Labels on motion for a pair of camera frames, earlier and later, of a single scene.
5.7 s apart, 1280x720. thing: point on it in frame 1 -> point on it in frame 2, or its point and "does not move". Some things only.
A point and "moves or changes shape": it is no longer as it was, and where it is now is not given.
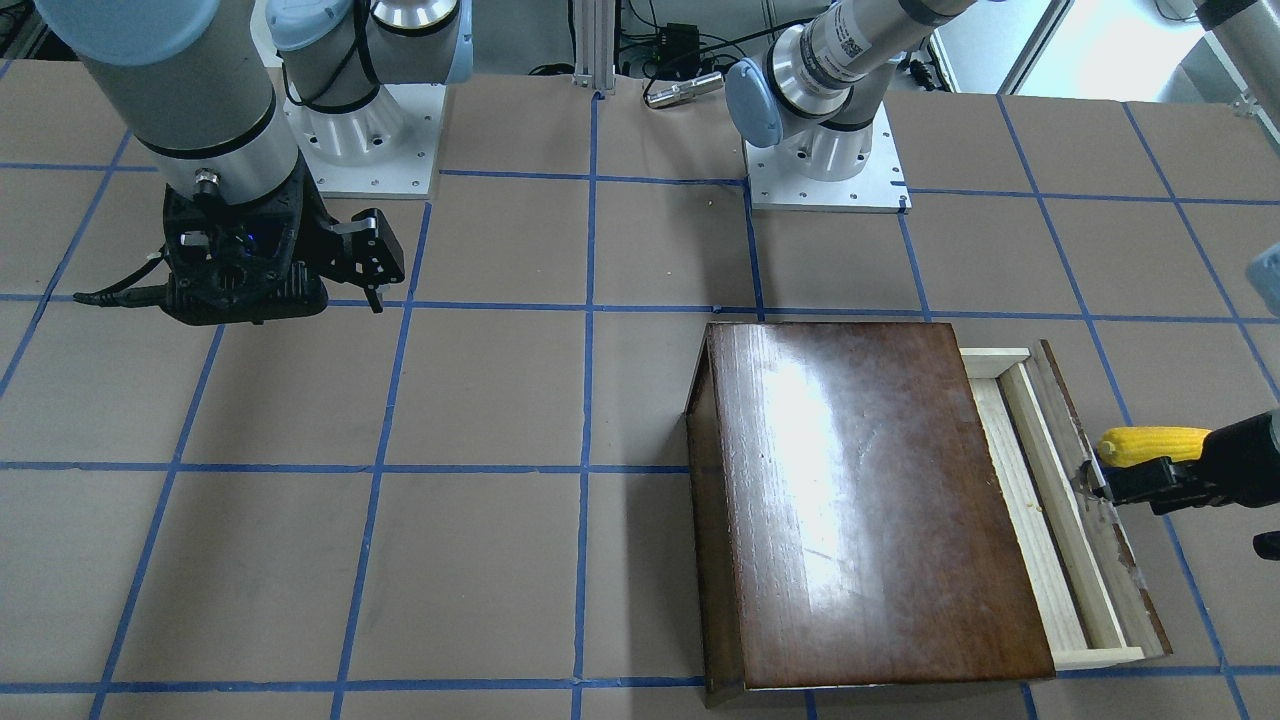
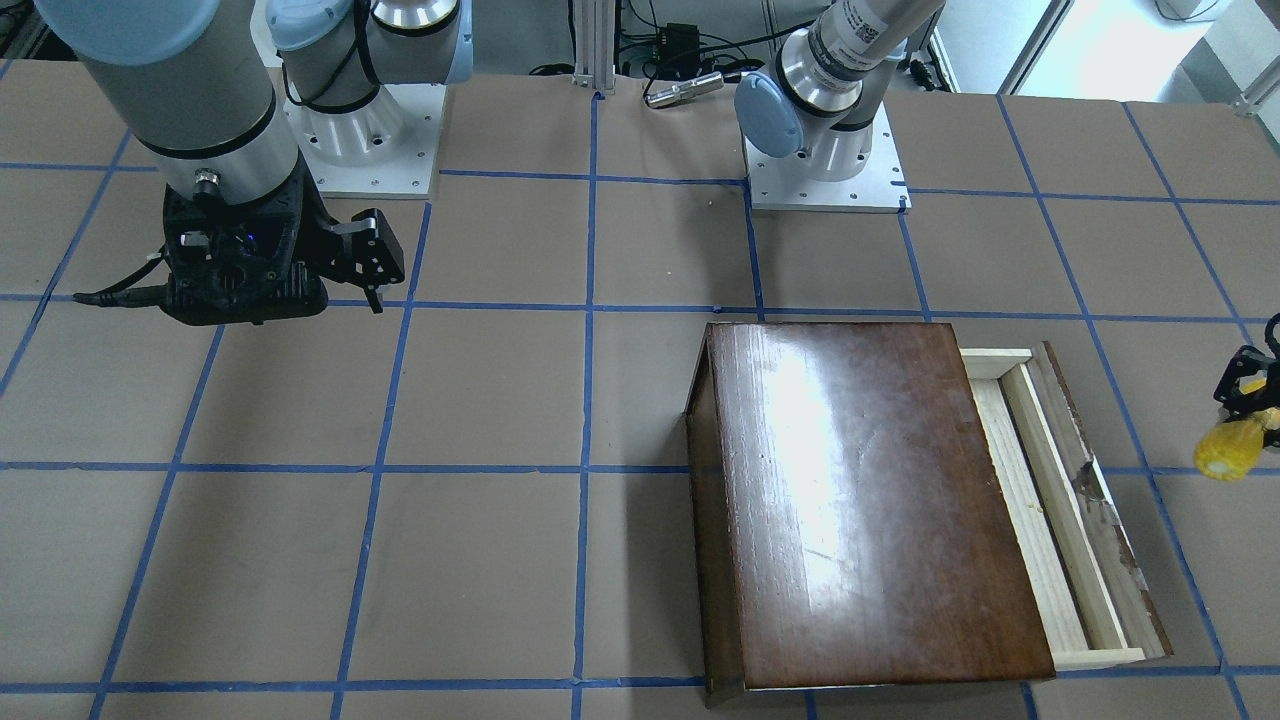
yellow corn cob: [1125, 446] moves or changes shape
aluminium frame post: [594, 30] does not move
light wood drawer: [1093, 601] does not move
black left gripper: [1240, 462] -> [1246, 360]
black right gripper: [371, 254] does not move
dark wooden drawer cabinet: [847, 532] does not move
